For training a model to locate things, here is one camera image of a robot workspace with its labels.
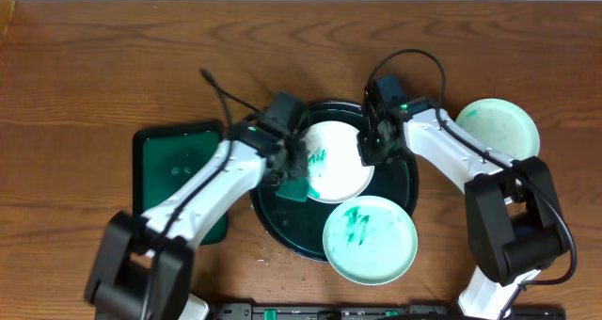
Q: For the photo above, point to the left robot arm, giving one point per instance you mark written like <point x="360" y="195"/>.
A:
<point x="144" y="264"/>

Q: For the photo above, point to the green scrubbing sponge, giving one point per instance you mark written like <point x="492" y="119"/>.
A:
<point x="295" y="189"/>

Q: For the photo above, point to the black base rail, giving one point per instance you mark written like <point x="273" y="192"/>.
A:
<point x="245" y="311"/>

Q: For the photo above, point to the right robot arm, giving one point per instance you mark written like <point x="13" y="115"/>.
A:
<point x="515" y="226"/>

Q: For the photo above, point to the rectangular dark green tray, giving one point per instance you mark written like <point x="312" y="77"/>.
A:
<point x="167" y="157"/>

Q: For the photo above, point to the mint green plate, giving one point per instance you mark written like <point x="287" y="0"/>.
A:
<point x="370" y="240"/>
<point x="502" y="126"/>

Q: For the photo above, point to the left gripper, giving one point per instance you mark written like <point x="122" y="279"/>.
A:
<point x="292" y="165"/>

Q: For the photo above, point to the white plate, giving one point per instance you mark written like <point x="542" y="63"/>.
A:
<point x="336" y="172"/>

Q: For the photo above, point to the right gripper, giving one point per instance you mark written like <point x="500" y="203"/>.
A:
<point x="369" y="156"/>

